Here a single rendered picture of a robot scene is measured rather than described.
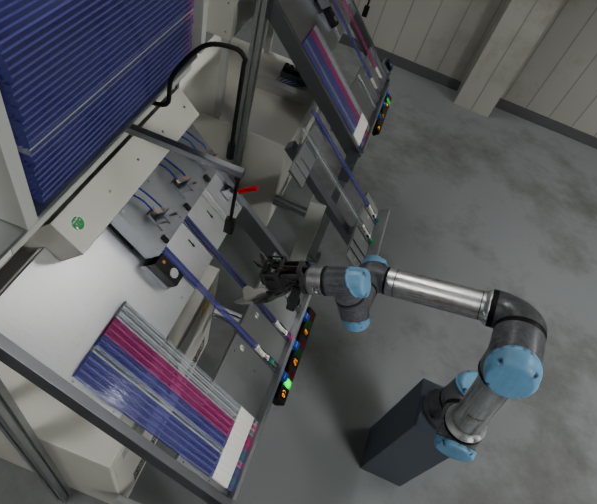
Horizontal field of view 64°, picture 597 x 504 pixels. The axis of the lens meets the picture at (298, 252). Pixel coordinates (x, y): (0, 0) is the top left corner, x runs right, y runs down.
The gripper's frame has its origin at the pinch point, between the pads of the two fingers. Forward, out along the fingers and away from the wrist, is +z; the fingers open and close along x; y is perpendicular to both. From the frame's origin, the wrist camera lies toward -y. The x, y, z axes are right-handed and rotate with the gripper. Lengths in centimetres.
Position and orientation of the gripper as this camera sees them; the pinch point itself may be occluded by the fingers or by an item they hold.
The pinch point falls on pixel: (244, 282)
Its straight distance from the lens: 132.8
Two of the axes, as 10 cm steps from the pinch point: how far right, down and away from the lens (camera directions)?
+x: -3.0, 7.1, -6.4
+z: -9.1, -0.2, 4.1
